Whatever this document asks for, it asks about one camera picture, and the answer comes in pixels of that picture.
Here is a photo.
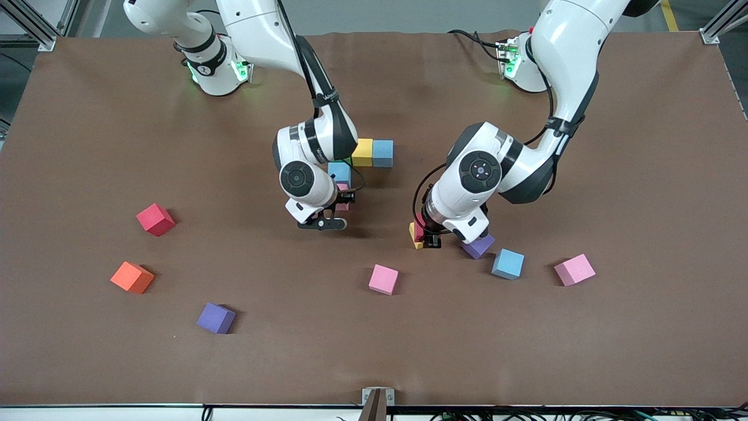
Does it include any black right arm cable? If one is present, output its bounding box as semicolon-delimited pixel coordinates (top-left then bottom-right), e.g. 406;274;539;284
275;0;366;194

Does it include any orange foam cube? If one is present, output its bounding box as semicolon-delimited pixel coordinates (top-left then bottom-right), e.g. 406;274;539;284
110;261;155;295

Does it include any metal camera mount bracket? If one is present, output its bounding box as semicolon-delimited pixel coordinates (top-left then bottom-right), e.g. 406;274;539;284
359;387;395;421

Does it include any aluminium frame post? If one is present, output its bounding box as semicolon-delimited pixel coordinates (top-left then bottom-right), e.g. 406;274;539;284
0;0;79;52
699;0;748;45

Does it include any brown table cover sheet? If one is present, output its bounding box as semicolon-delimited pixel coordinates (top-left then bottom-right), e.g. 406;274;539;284
0;30;748;408

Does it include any purple foam cube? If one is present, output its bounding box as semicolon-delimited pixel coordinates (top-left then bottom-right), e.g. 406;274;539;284
462;234;496;260
196;302;237;335

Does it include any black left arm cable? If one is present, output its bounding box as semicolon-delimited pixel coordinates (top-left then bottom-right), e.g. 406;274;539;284
412;73;570;232

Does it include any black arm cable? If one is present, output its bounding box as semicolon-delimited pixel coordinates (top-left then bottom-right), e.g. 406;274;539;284
412;73;570;232
275;0;366;194

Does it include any black base cable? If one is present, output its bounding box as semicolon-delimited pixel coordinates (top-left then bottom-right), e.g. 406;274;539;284
447;29;506;62

